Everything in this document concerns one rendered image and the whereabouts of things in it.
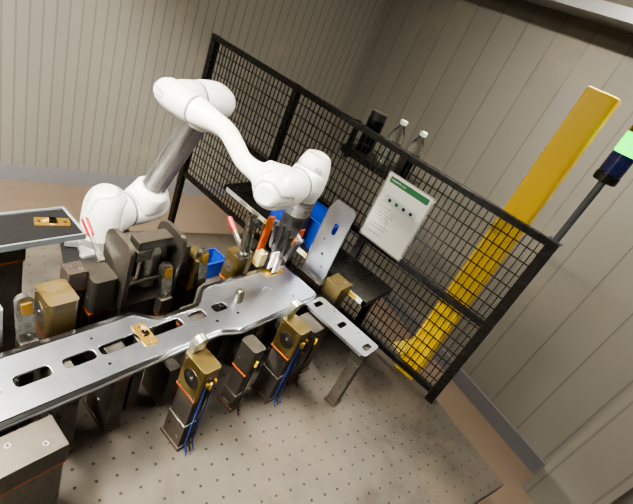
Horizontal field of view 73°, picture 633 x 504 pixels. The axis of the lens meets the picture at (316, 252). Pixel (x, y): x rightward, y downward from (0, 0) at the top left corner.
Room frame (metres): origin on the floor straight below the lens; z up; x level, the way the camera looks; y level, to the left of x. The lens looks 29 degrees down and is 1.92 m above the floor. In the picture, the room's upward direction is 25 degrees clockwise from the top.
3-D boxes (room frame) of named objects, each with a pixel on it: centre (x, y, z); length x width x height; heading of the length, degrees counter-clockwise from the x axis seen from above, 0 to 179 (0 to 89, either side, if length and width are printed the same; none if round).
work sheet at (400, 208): (1.68, -0.24, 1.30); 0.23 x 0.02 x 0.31; 62
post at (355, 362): (1.19, -0.30, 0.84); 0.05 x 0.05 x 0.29; 62
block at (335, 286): (1.42, -0.13, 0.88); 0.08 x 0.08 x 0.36; 62
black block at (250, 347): (0.98, 0.04, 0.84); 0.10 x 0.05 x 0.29; 62
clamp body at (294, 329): (1.08, -0.06, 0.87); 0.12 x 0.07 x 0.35; 62
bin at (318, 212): (1.72, 0.09, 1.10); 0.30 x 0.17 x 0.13; 64
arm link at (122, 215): (1.43, 0.85, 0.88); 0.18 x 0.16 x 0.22; 163
